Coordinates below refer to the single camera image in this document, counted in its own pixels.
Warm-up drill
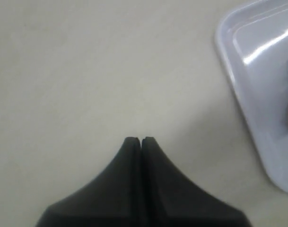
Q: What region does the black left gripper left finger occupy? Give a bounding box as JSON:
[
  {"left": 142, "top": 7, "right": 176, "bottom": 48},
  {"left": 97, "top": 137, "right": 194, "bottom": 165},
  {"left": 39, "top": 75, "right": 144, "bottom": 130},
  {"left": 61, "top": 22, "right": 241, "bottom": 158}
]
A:
[{"left": 37, "top": 137, "right": 140, "bottom": 227}]

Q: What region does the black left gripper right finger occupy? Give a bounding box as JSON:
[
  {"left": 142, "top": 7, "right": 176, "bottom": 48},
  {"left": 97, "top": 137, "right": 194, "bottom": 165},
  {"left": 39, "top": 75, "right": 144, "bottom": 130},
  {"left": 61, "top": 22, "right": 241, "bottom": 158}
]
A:
[{"left": 142, "top": 137, "right": 251, "bottom": 227}]

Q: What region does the white plastic tray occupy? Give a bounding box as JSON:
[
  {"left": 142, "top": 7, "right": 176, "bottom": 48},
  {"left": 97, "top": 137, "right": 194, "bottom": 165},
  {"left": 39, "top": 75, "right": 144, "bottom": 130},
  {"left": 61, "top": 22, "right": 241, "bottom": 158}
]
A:
[{"left": 215, "top": 0, "right": 288, "bottom": 193}]

